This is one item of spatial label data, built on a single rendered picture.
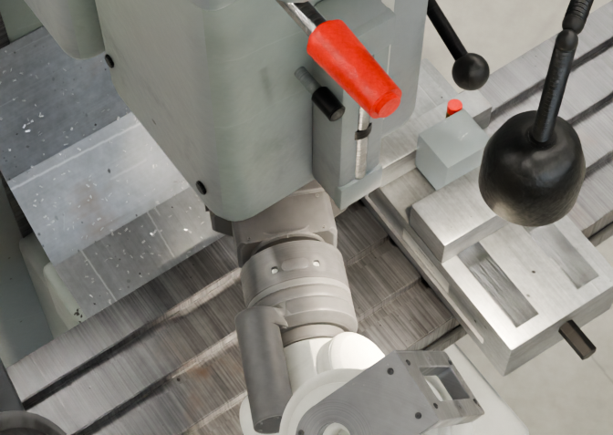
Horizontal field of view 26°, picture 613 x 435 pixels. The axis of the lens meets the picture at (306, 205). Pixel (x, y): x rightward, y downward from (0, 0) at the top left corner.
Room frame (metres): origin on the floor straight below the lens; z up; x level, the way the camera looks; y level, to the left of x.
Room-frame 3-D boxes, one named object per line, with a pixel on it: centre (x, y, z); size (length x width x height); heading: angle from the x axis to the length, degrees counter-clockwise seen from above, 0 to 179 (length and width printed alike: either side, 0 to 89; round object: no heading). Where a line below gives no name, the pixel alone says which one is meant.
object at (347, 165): (0.55, -0.03, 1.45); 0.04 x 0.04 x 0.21; 36
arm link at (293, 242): (0.55, 0.02, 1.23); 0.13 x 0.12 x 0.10; 101
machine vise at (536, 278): (0.75, -0.17, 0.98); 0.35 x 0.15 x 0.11; 34
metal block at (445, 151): (0.78, -0.16, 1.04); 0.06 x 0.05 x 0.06; 124
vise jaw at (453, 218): (0.73, -0.19, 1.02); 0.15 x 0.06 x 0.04; 124
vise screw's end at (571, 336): (0.59, -0.28, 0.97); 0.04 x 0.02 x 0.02; 34
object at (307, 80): (0.54, 0.00, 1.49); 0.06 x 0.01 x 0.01; 36
